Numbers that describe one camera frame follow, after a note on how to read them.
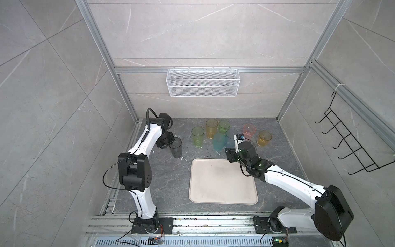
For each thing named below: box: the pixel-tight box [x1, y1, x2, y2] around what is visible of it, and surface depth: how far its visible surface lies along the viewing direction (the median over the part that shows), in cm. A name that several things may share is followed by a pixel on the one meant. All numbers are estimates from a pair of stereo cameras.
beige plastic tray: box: [188, 158, 259, 205], surface depth 87 cm
